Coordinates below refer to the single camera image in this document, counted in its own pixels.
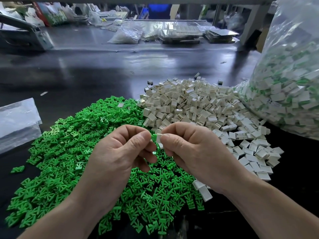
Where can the person's left hand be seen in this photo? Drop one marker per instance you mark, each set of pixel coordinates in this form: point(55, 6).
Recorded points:
point(117, 161)

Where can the person's right hand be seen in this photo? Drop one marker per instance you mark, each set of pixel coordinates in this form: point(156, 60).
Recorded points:
point(204, 156)

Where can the small green plastic part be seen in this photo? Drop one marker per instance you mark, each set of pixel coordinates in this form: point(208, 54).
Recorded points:
point(17, 169)
point(154, 137)

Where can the small white plastic part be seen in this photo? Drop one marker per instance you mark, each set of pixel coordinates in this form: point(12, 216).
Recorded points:
point(158, 138)

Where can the pile of white plastic caps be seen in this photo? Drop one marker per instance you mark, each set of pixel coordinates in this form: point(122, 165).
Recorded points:
point(209, 102)

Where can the pile of green plastic clips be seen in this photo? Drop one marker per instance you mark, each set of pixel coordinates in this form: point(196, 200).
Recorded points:
point(65, 144)

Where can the clear plastic bag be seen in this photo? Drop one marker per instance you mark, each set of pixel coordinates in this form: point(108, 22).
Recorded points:
point(291, 87)

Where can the person's left forearm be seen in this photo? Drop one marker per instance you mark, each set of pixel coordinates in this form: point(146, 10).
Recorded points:
point(52, 219)

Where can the person's right forearm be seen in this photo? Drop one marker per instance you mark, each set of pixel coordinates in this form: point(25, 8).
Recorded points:
point(271, 214)

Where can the small clear bag of parts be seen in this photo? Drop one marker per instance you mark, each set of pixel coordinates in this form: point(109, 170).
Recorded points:
point(125, 34)

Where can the stack of clear flat bags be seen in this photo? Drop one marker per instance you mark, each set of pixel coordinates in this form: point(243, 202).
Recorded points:
point(19, 124)

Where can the dark flat tray stack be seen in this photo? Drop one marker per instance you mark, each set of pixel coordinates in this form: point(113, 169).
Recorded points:
point(222, 34)

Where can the blue crate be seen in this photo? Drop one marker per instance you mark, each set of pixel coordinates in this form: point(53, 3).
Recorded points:
point(158, 11)

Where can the grey heat sealer machine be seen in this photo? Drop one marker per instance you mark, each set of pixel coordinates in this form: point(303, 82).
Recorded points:
point(25, 36)

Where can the grey metal horizontal bar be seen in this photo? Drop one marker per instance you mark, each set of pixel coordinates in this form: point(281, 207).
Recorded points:
point(149, 0)

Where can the grey metal slanted post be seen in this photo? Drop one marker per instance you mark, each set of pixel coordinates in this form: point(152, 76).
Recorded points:
point(255, 18)

